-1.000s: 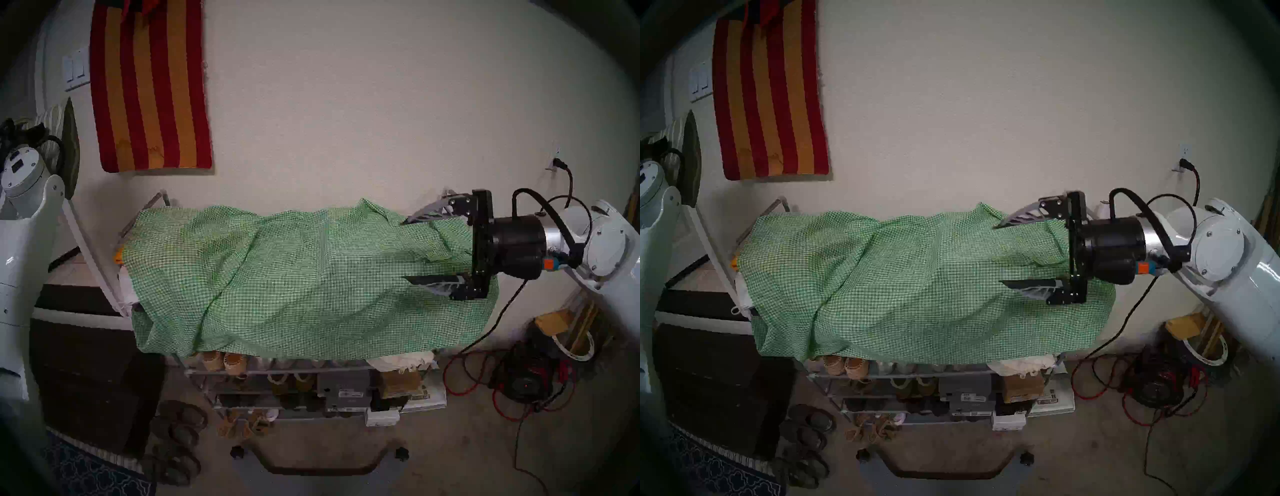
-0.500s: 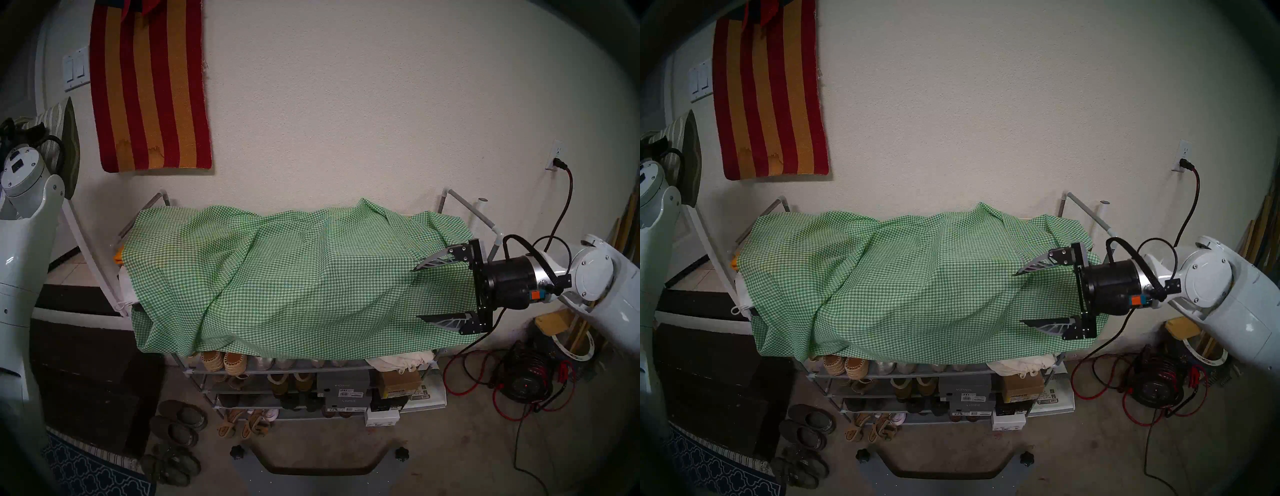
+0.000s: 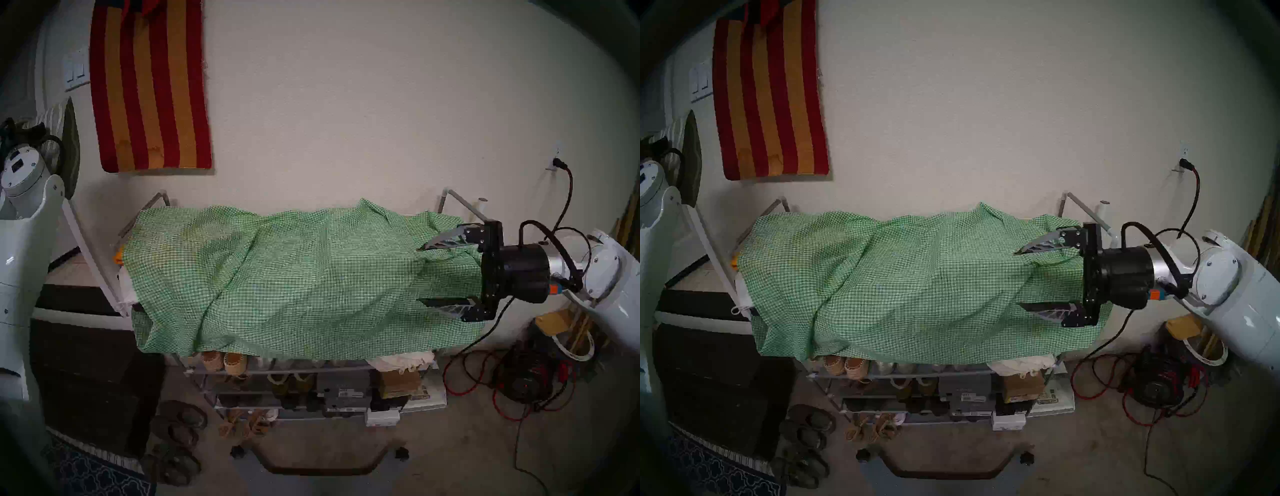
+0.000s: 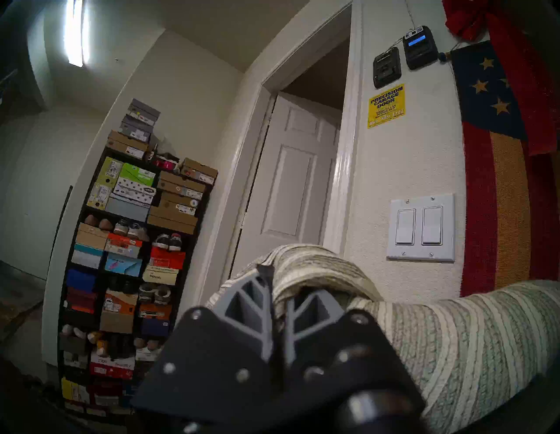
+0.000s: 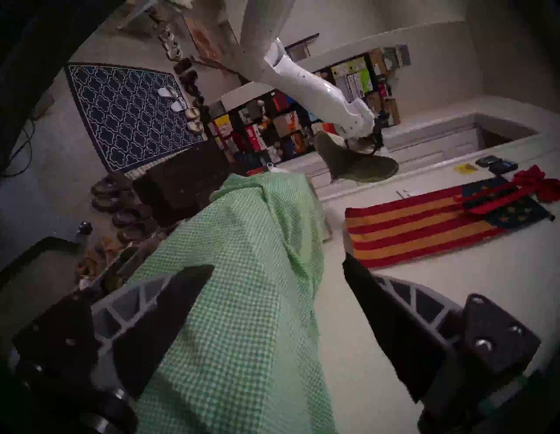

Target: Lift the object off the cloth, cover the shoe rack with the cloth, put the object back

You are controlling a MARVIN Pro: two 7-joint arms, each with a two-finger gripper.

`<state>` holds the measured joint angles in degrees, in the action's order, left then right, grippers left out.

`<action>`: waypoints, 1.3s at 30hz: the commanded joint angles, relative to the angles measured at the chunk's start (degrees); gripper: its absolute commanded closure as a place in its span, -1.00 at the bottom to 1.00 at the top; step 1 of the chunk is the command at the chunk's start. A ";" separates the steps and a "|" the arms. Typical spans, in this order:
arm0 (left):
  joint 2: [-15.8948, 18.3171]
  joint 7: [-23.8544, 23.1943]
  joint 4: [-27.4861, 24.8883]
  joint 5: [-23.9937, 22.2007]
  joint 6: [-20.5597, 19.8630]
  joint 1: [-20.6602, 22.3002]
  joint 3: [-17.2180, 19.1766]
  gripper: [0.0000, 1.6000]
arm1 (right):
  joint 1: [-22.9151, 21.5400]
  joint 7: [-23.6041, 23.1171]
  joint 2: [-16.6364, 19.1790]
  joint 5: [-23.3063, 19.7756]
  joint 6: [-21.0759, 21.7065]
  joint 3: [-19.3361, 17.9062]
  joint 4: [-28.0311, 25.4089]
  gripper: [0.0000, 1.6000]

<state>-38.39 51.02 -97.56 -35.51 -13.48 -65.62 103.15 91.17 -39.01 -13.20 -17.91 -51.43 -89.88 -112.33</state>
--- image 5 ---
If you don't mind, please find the striped straw sun hat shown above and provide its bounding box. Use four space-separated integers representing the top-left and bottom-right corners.
314 131 399 183

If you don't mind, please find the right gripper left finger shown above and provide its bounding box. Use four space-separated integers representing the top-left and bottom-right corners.
12 265 215 399

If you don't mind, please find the green checked cloth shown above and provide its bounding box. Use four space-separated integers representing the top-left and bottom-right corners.
127 172 337 434

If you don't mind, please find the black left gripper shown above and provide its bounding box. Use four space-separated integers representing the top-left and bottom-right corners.
370 113 385 154

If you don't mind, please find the tan strappy sandal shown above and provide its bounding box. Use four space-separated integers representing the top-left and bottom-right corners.
94 236 125 259
75 258 105 280

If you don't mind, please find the blue patterned rug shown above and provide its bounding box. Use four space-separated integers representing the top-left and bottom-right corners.
65 63 207 174

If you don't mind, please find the grey metal shoe rack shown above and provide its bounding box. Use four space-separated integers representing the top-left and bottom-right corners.
79 175 334 298

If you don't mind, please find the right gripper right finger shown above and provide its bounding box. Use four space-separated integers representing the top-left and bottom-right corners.
343 253 542 403

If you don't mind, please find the dark brown slipper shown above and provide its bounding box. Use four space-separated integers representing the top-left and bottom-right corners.
116 227 156 245
112 210 151 228

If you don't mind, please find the brown cardboard sheet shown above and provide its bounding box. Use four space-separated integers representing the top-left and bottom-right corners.
184 15 232 66

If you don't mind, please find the red yellow striped wall flag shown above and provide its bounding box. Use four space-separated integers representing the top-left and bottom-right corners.
345 175 555 268

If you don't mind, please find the white panelled door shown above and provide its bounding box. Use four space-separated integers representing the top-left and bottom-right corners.
280 115 539 186

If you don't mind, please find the red ribbon bow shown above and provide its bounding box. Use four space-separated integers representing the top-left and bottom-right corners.
455 165 560 215

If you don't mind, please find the white cube shelf with boxes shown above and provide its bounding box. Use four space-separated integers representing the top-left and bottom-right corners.
209 44 413 173

